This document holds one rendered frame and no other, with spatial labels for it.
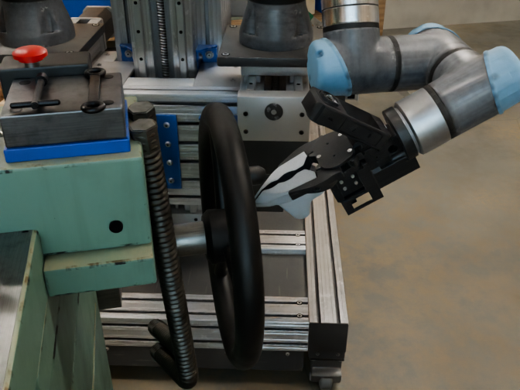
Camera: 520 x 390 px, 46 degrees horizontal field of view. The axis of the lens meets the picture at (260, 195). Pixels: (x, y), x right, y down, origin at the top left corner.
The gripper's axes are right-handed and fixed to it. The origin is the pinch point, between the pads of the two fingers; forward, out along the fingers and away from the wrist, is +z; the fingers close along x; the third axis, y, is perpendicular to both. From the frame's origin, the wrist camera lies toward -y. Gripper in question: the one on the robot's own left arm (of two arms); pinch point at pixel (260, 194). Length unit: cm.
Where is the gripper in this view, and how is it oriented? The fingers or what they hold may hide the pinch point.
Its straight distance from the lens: 79.2
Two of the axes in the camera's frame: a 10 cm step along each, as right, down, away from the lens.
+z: -8.7, 4.8, 1.4
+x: -1.8, -5.7, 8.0
